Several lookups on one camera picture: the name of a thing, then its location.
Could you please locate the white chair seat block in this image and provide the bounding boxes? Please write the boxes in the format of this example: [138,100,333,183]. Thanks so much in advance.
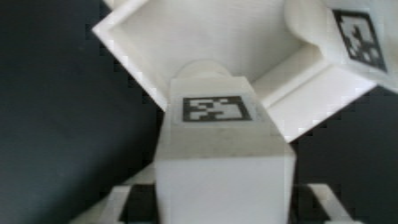
[93,0,376,140]

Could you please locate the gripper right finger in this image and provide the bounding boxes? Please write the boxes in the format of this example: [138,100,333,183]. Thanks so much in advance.
[308,184,365,224]

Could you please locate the white leg with peg front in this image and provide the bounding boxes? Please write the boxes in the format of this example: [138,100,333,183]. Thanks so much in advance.
[155,61,298,224]

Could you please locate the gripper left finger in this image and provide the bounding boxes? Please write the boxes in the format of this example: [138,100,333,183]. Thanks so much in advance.
[68,185,132,224]

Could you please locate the white chair leg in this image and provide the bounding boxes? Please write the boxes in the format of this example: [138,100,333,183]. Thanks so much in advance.
[285,0,398,94]

